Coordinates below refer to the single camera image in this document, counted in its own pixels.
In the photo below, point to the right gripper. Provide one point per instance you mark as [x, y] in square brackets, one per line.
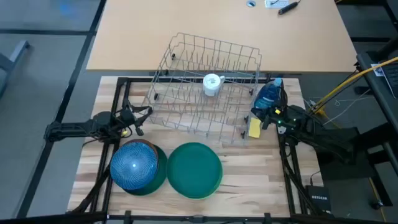
[280, 117]

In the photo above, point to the white sticker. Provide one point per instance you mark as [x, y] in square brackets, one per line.
[377, 71]

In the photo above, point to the light wooden desk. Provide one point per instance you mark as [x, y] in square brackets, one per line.
[140, 37]

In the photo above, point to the dark green plate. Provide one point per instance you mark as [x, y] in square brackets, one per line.
[194, 169]
[160, 177]

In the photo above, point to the black laptop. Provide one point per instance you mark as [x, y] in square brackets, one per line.
[392, 76]

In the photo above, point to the black caster wheel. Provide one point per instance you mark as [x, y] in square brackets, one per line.
[377, 204]

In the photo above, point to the grey metal furniture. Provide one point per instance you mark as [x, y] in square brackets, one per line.
[17, 49]

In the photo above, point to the black equipment stand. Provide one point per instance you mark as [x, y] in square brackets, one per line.
[373, 90]

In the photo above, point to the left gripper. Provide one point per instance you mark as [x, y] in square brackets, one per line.
[126, 119]

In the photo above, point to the blue dish soap bottle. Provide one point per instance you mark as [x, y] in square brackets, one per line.
[267, 95]

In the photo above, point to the white power strip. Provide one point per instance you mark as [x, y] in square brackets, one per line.
[276, 3]

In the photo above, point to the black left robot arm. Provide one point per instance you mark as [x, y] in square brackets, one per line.
[77, 127]

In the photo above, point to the yellow sponge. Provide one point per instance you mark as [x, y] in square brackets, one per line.
[255, 128]

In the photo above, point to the black network switch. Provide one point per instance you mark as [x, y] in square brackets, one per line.
[318, 199]

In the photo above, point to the black aluminium table frame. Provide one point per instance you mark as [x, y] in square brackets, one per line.
[109, 193]

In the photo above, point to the white mug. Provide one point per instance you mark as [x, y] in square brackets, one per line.
[211, 84]

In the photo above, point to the purple plate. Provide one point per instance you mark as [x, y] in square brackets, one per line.
[133, 166]

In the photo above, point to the black handheld device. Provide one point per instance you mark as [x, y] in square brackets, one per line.
[287, 7]

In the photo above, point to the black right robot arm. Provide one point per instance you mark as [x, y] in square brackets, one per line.
[326, 137]

